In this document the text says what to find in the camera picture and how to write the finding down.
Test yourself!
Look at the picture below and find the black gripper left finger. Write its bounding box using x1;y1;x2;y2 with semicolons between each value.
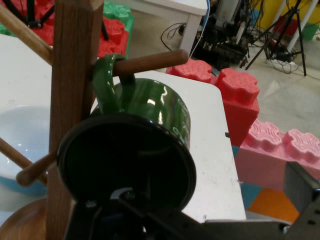
62;187;226;240

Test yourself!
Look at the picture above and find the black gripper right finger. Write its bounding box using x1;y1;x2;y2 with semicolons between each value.
281;161;320;240

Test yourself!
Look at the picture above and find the green ceramic mug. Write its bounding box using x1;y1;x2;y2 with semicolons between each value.
56;53;198;210

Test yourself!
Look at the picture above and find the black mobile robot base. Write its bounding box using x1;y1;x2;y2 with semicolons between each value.
197;0;251;71

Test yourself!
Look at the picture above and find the pink foam block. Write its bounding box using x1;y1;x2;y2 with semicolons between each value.
234;119;320;193

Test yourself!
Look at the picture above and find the red foam block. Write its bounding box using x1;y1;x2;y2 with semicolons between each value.
32;0;130;58
165;58;261;148

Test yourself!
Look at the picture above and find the small green foam block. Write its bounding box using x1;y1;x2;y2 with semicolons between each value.
301;23;320;41

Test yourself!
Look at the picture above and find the white table leg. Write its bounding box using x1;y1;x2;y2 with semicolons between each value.
286;0;311;51

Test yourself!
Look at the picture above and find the light blue bowl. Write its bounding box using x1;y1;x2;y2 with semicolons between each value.
0;104;60;198

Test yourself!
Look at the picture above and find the black tripod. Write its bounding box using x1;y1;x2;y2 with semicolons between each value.
3;0;110;41
245;0;308;77

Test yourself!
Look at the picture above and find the wooden mug tree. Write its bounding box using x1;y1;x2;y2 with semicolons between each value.
0;0;190;240

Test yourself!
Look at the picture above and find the yellow foam block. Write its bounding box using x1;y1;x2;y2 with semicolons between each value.
257;0;320;26

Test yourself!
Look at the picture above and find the white table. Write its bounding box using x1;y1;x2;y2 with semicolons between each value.
117;0;210;55

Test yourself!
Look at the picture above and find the light blue cable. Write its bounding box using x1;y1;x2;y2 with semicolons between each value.
189;0;211;58

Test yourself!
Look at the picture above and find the black looped cable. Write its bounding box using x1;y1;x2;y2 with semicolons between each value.
159;22;187;51

